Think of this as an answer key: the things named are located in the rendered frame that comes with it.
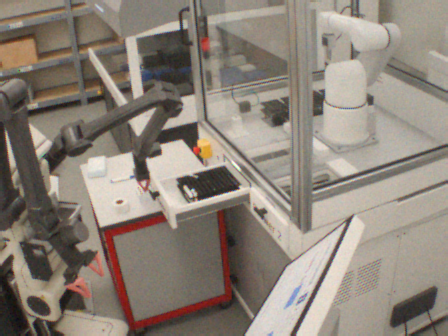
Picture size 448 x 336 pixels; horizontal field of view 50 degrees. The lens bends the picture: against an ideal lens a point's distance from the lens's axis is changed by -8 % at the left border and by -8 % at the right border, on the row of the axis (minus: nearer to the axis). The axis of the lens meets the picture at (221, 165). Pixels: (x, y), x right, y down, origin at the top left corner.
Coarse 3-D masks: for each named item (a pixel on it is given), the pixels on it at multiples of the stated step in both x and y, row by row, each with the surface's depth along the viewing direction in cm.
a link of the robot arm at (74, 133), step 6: (66, 132) 174; (72, 132) 174; (78, 132) 176; (54, 138) 177; (60, 138) 175; (66, 138) 174; (72, 138) 174; (78, 138) 174; (60, 144) 175; (66, 144) 174; (60, 150) 176
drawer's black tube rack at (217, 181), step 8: (216, 168) 222; (224, 168) 222; (184, 176) 218; (200, 176) 217; (208, 176) 217; (216, 176) 222; (224, 176) 215; (232, 176) 215; (192, 184) 212; (200, 184) 211; (208, 184) 211; (216, 184) 210; (224, 184) 210; (232, 184) 209; (240, 184) 209; (184, 192) 213; (200, 192) 206; (208, 192) 206; (216, 192) 211; (224, 192) 210; (200, 200) 206
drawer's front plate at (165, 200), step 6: (150, 174) 216; (150, 180) 219; (156, 180) 211; (156, 186) 209; (162, 192) 202; (156, 198) 216; (162, 198) 203; (168, 198) 198; (162, 204) 206; (168, 204) 195; (162, 210) 210; (168, 210) 197; (174, 210) 195; (168, 216) 200; (174, 216) 196; (174, 222) 197
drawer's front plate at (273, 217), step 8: (256, 192) 197; (256, 200) 197; (264, 200) 192; (272, 208) 187; (256, 216) 201; (272, 216) 185; (280, 216) 182; (264, 224) 195; (272, 224) 187; (280, 224) 180; (288, 224) 178; (272, 232) 189; (280, 232) 182; (288, 232) 179; (288, 240) 181
